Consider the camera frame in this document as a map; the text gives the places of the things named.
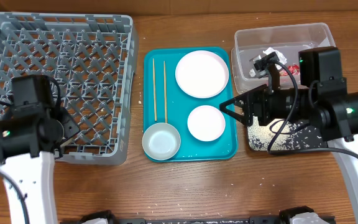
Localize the white rice bowl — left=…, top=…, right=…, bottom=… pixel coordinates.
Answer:
left=187, top=105, right=226, bottom=142

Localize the white napkin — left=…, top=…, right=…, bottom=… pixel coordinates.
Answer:
left=249, top=47, right=287, bottom=78

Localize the red snack wrapper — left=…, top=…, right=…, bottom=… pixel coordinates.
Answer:
left=280, top=64, right=300, bottom=77

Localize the large white plate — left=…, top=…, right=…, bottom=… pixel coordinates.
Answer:
left=175, top=50, right=229, bottom=99

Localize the grey metal bowl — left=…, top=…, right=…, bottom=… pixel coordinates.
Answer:
left=142, top=123, right=181, bottom=161

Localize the wooden chopstick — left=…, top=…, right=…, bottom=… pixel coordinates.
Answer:
left=163, top=61, right=168, bottom=123
left=152, top=58, right=157, bottom=122

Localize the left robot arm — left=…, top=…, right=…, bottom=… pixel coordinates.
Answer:
left=0, top=75, right=80, bottom=223

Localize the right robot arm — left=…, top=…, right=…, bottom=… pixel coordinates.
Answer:
left=219, top=46, right=358, bottom=223

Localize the pile of rice grains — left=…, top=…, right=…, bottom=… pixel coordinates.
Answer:
left=247, top=121, right=323, bottom=150

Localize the black plastic tray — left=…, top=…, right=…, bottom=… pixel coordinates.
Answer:
left=244, top=118, right=332, bottom=152

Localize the clear plastic bin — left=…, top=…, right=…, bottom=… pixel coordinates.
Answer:
left=231, top=23, right=336, bottom=94

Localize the grey plastic dish rack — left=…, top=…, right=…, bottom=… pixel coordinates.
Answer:
left=0, top=12, right=139, bottom=166

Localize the teal plastic tray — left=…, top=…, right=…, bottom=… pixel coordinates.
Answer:
left=143, top=47, right=238, bottom=162

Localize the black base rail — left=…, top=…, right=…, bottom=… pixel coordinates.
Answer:
left=60, top=210, right=337, bottom=224

